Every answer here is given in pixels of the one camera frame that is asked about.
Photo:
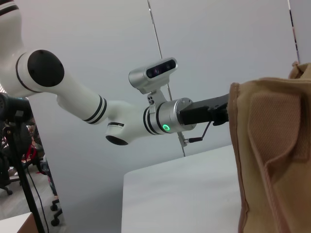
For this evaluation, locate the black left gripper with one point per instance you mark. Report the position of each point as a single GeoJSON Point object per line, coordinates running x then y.
{"type": "Point", "coordinates": [196, 114]}

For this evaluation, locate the khaki canvas food bag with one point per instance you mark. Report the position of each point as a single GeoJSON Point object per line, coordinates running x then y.
{"type": "Point", "coordinates": [274, 157]}

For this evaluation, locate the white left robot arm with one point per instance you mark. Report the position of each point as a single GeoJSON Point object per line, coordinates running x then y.
{"type": "Point", "coordinates": [73, 97]}

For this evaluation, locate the black caster foot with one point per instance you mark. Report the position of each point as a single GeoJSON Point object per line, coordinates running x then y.
{"type": "Point", "coordinates": [55, 216]}

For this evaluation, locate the black lamp stand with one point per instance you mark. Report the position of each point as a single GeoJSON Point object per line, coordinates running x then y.
{"type": "Point", "coordinates": [22, 174]}

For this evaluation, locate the black studio lamp head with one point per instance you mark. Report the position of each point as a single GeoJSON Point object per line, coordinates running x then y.
{"type": "Point", "coordinates": [12, 106]}

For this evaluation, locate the black office chair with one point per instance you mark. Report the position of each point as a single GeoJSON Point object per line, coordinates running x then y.
{"type": "Point", "coordinates": [5, 170]}

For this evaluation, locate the wooden cabinet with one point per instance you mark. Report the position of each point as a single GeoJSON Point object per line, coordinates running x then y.
{"type": "Point", "coordinates": [14, 223]}

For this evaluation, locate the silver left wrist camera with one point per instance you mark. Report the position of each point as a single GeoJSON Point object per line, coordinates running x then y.
{"type": "Point", "coordinates": [158, 70]}

